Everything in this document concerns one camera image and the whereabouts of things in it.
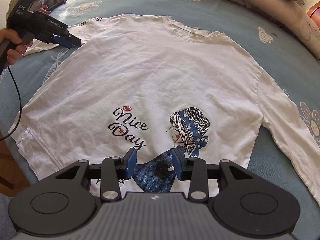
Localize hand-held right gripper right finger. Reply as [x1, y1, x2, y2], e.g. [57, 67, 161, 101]
[171, 148, 252, 202]

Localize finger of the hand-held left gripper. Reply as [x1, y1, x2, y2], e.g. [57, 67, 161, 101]
[51, 33, 82, 49]

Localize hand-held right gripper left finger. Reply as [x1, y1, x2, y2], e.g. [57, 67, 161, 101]
[54, 148, 138, 202]

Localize white printed long-sleeve shirt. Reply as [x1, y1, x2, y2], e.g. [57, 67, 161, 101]
[9, 14, 320, 203]

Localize person's left hand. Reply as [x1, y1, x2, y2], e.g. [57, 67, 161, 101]
[0, 27, 33, 66]

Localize person's grey trousers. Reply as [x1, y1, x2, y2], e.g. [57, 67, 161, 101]
[0, 192, 16, 240]

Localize blue floral bed sheet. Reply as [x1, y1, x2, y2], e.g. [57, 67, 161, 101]
[0, 0, 320, 240]

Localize pink floral folded quilt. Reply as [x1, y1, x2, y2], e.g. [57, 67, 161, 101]
[175, 0, 320, 60]

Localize wooden headboard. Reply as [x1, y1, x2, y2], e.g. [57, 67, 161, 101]
[307, 1, 320, 22]

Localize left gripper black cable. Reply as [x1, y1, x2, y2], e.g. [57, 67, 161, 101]
[0, 66, 22, 141]

